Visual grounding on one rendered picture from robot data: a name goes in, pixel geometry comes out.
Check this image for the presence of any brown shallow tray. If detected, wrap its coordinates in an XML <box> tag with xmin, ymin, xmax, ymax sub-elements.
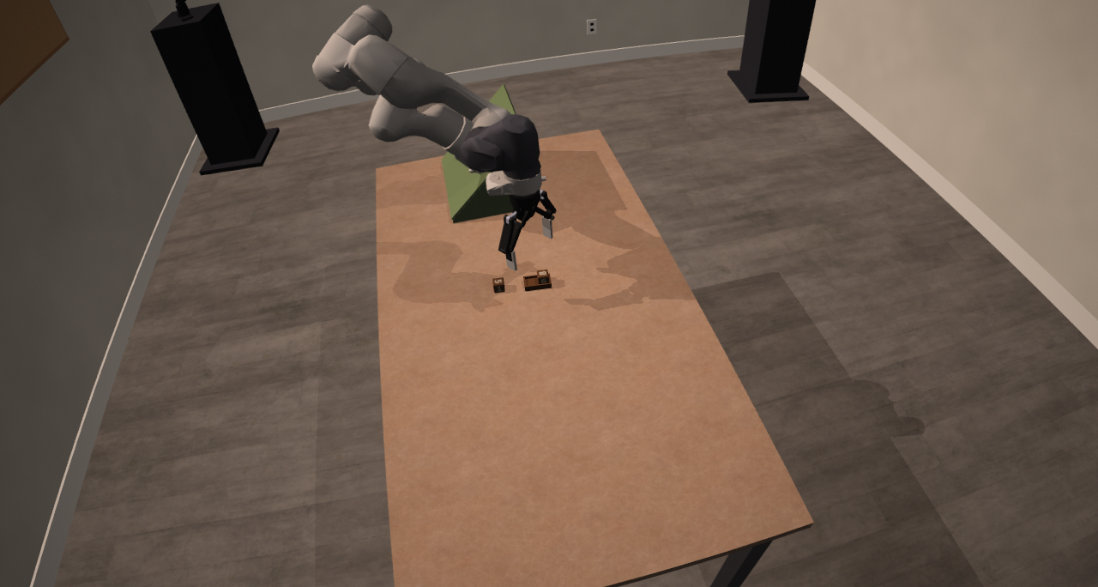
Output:
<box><xmin>523</xmin><ymin>273</ymin><xmax>552</xmax><ymax>292</ymax></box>

